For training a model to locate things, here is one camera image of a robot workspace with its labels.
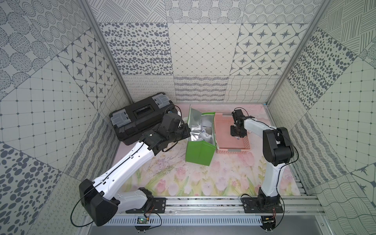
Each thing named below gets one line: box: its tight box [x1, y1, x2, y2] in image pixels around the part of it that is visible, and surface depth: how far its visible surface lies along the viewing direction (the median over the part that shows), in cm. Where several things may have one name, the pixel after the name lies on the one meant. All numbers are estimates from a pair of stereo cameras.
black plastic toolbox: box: [109, 92, 175, 146], surface depth 92 cm
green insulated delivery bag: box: [185, 104, 219, 167], surface depth 86 cm
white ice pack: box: [198, 129, 212, 141], surface depth 99 cm
